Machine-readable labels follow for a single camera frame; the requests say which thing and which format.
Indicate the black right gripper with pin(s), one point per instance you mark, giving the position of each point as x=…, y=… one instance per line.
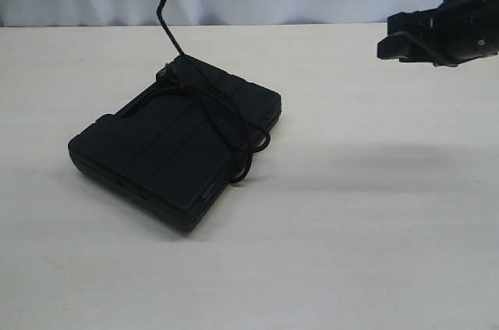
x=455, y=32

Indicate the black plastic carrying case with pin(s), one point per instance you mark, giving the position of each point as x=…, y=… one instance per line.
x=174, y=148

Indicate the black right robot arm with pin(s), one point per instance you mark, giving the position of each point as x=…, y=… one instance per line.
x=455, y=32

